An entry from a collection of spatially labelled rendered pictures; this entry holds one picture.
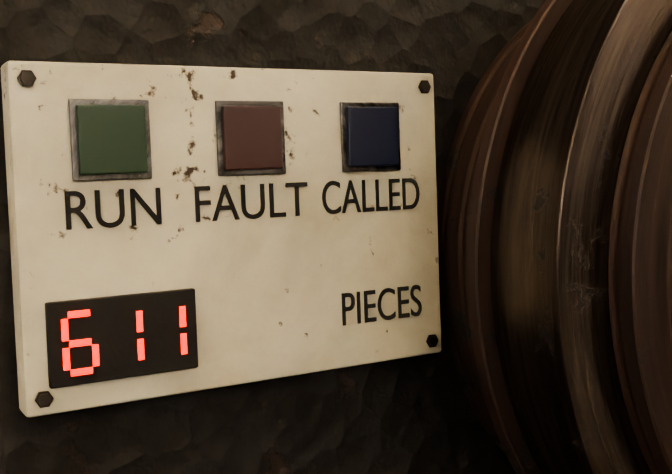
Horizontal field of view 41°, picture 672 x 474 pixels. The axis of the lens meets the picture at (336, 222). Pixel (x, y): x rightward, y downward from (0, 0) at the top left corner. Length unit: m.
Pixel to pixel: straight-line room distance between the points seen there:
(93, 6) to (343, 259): 0.20
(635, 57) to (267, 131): 0.20
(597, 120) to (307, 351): 0.21
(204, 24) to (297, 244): 0.14
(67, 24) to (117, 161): 0.08
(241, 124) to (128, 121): 0.06
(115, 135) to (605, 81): 0.26
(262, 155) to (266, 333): 0.10
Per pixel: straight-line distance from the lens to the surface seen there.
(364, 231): 0.55
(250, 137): 0.51
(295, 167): 0.52
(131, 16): 0.52
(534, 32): 0.55
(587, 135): 0.48
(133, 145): 0.48
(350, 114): 0.54
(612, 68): 0.49
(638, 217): 0.48
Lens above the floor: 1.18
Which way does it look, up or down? 3 degrees down
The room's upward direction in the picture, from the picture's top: 2 degrees counter-clockwise
